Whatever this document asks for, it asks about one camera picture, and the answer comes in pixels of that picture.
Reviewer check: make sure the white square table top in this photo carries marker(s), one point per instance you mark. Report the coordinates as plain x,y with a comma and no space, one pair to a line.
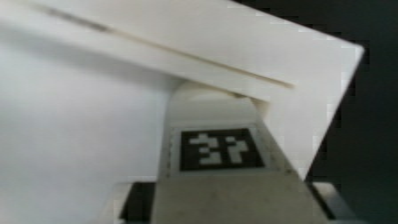
97,57

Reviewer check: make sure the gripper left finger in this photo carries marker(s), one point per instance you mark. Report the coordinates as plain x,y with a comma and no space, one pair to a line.
109,216

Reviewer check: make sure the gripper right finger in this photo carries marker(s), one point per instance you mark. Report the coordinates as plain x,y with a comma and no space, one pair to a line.
335,206

